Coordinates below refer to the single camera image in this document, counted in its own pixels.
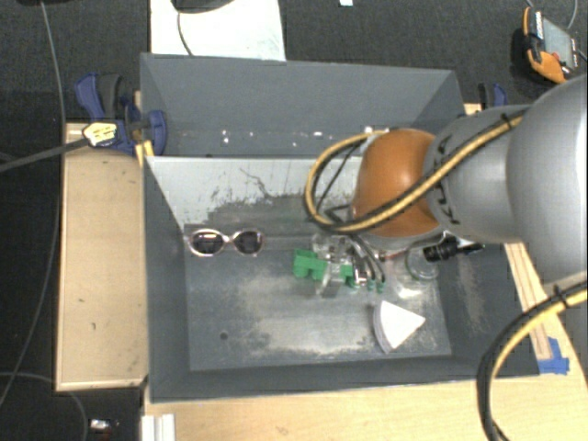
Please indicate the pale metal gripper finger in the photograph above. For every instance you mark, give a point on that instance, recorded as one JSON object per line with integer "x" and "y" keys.
{"x": 334, "y": 283}
{"x": 328, "y": 248}

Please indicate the green toy block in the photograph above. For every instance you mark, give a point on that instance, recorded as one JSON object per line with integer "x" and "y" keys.
{"x": 307, "y": 264}

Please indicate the clear glass cup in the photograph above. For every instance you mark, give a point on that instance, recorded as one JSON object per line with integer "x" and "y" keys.
{"x": 421, "y": 274}

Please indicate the grey metal bin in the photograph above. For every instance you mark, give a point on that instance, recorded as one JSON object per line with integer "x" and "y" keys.
{"x": 285, "y": 329}

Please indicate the white wedge-shaped block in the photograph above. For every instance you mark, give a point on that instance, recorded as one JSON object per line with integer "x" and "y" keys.
{"x": 396, "y": 323}

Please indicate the white-framed sunglasses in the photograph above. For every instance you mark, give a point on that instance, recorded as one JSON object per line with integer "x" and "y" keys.
{"x": 206, "y": 242}

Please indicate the pale wood board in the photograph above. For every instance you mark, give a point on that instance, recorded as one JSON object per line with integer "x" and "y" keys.
{"x": 101, "y": 264}

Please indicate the black cylinder on white bracket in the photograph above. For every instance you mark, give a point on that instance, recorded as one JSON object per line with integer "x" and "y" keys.
{"x": 442, "y": 249}

